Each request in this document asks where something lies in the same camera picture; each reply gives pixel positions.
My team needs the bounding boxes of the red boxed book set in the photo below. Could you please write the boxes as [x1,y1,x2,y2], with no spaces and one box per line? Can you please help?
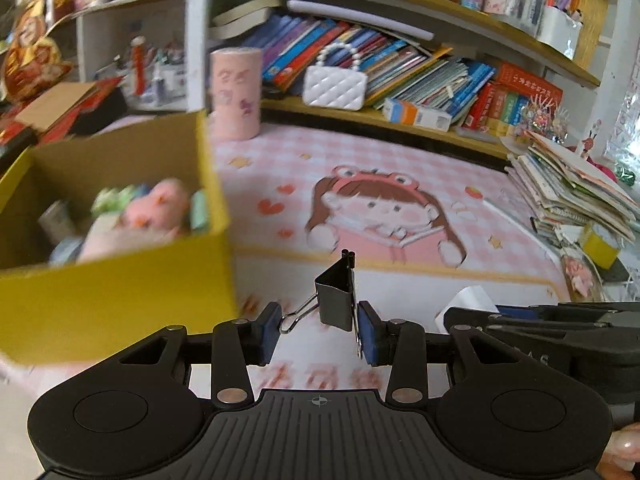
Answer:
[462,62,563,138]

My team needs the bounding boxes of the row of leaning books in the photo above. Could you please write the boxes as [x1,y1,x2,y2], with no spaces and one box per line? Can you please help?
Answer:
[245,15,496,121]

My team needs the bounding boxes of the white side shelf unit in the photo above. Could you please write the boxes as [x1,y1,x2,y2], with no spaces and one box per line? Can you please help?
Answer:
[47,0,193,111]

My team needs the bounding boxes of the orange and white carton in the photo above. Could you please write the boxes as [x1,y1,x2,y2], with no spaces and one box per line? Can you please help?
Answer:
[382,97,453,132]

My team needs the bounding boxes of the red and black box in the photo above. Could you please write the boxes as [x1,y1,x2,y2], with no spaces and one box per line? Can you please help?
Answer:
[37,77,128,136]

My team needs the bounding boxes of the colourful hair accessories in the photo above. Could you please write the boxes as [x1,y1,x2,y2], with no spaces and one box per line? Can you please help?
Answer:
[522,95,571,138]

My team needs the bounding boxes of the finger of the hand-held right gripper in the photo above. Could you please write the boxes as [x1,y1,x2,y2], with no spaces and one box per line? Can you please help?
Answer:
[442,306,608,331]
[530,301,640,317]

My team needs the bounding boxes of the green toy figure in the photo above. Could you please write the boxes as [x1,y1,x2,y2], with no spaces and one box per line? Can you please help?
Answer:
[92,185,151,216]

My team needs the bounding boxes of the black binder clip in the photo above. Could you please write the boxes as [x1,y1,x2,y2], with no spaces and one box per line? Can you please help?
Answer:
[279,249,365,358]

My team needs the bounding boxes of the white quilted pearl-handle purse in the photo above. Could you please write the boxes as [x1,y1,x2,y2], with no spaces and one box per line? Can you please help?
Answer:
[302,42,366,111]

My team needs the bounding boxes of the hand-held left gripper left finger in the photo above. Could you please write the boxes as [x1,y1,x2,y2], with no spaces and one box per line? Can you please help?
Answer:
[117,301,283,408]

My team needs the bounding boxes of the yellow woven panel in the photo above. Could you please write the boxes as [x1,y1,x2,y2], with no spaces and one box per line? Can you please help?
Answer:
[575,0,608,78]

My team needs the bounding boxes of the wooden bookshelf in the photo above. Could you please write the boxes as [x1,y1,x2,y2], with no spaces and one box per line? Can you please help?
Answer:
[187,0,618,161]

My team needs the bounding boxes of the white cup of pens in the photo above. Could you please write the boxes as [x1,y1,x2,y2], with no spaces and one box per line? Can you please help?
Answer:
[150,42,188,106]

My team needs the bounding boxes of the white pen holder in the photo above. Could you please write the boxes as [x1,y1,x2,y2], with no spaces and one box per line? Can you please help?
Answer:
[537,5,583,60]

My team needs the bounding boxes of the clear pen holder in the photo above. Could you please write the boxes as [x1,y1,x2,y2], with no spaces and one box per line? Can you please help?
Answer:
[515,0,543,36]

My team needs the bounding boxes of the pink printed desk mat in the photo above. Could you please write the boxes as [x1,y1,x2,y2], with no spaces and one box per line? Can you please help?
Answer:
[0,120,576,401]

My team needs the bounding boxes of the yellow cardboard box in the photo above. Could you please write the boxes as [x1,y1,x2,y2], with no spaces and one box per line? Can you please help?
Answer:
[0,110,240,366]

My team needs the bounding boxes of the white paper roll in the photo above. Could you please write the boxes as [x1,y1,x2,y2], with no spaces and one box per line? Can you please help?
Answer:
[286,0,435,41]

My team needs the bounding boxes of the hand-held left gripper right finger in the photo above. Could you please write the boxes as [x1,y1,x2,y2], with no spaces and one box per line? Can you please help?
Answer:
[356,300,501,406]

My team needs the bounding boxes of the pink cartoon cylinder container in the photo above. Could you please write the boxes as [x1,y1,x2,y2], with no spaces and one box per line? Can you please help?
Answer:
[209,47,263,141]

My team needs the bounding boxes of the stack of paper booklets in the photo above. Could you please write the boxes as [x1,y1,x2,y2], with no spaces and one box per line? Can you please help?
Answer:
[507,130,638,246]

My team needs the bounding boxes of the pink doll card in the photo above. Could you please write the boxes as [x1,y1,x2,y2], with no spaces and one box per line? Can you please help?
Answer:
[562,255,593,296]

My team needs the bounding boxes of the large pink fluffy plush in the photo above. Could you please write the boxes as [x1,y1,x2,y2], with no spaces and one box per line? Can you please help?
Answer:
[77,225,183,263]

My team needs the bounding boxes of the pale wooden block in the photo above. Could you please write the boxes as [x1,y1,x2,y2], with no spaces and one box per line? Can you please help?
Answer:
[39,200,77,240]

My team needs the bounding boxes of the red figure pen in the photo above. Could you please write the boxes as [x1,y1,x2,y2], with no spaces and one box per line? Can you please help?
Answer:
[129,35,148,98]

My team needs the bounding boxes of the brown cardboard sheet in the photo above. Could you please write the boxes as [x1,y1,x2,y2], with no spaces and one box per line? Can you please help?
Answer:
[15,81,101,128]

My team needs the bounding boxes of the red gold paper decoration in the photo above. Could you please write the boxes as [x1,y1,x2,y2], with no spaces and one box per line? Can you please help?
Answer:
[2,2,73,103]

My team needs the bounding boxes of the flat stack of books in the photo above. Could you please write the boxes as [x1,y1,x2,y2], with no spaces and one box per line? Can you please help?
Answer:
[210,0,283,41]

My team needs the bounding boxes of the person's right hand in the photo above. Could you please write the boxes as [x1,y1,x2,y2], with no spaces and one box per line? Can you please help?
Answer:
[597,422,640,480]

